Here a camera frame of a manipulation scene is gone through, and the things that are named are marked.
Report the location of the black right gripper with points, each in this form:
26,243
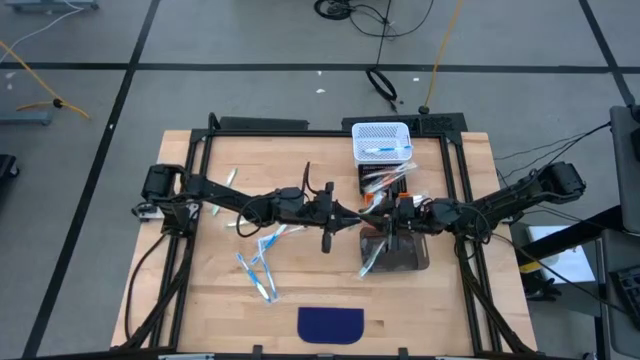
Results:
410,220

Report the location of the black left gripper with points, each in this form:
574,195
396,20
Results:
322,212

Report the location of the blue toothbrush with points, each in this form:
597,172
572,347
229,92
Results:
252,277
270,243
268,272
387,149

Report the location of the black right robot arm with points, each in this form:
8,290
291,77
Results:
505,200

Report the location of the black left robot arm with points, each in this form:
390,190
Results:
215,189

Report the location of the small orange plastic bin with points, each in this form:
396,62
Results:
368,200

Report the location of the grey translucent plastic bin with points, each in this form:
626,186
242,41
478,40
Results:
412,262

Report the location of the small black plastic bin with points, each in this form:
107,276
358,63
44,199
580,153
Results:
370,168

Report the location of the white perforated plastic basket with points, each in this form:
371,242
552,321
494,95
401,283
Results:
380,135

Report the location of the purple cloth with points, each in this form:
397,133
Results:
330,325

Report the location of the black perforated box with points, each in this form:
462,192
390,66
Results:
430,122

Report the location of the black flat box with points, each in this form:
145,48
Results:
265,123

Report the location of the black table clamp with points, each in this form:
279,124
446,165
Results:
257,351
403,353

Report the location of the white box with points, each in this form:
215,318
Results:
570,265

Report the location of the black diagonal bar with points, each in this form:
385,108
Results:
575,231

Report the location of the black keyboard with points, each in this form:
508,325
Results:
630,292

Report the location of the grey desk with keyboard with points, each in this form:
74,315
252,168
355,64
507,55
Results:
620,340

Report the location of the grey cart base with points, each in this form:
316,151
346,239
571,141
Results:
50,5
25,118

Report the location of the black floor object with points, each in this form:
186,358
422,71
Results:
7,167

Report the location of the black metal table frame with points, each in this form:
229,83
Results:
325,133

